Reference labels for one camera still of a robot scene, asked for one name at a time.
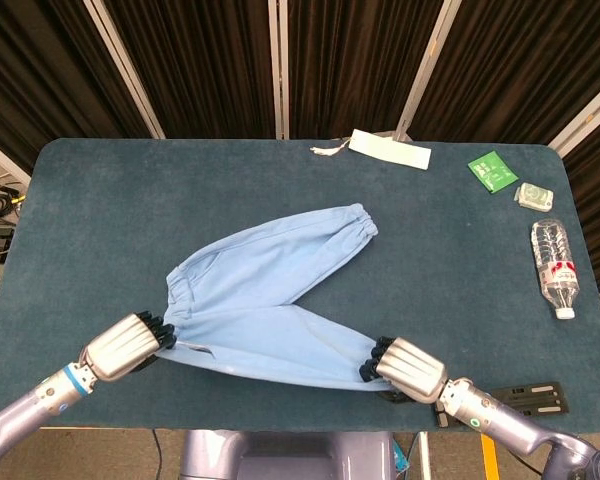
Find small blue plastic item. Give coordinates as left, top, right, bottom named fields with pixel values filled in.
left=393, top=439, right=412, bottom=474

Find black phone stand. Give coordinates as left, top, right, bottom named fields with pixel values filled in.
left=433, top=381, right=571, bottom=428

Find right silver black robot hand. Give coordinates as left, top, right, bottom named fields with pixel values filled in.
left=358, top=335, right=450, bottom=405

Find light blue sweatpants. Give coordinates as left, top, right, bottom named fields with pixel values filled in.
left=155, top=202, right=396, bottom=393

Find small clear wrapped packet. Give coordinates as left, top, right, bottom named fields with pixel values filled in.
left=513, top=181, right=555, bottom=211

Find long white paper tag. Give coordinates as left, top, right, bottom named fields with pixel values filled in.
left=349, top=128, right=432, bottom=172

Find blue felt table cover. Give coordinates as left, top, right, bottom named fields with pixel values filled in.
left=0, top=138, right=600, bottom=434

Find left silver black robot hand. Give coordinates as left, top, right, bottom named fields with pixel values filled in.
left=78, top=309, right=177, bottom=384

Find lilac robot torso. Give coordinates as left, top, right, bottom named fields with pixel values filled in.
left=179, top=429, right=399, bottom=480

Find black coiled floor cable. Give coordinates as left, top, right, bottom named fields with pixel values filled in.
left=0, top=182, right=29, bottom=221

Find clear plastic water bottle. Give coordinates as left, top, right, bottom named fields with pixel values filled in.
left=530, top=218, right=581, bottom=321

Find green foil packet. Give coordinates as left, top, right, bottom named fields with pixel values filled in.
left=467, top=149, right=520, bottom=194

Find white pink tassel cord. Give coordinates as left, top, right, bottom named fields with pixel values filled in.
left=309, top=139, right=354, bottom=157

